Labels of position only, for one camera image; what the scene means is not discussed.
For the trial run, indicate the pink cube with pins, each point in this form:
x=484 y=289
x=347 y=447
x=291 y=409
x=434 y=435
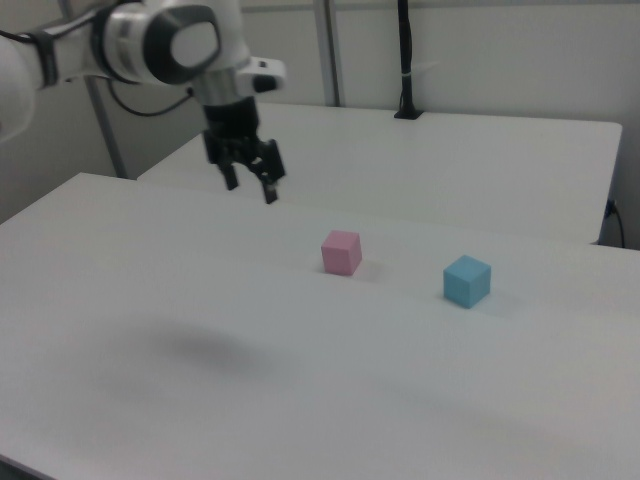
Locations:
x=341 y=252

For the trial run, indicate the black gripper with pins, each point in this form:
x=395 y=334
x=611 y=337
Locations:
x=232 y=132

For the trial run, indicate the grey metal frame post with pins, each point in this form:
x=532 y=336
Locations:
x=110 y=140

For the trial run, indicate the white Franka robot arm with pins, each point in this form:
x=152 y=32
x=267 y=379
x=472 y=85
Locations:
x=150 y=45

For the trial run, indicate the black pole with base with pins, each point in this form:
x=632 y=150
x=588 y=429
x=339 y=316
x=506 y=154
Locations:
x=406 y=60

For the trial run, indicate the white table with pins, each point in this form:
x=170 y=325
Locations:
x=425 y=165

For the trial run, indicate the blue cube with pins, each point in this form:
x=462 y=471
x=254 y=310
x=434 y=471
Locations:
x=466 y=281

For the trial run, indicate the grey vertical wall profile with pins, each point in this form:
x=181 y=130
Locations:
x=330 y=50

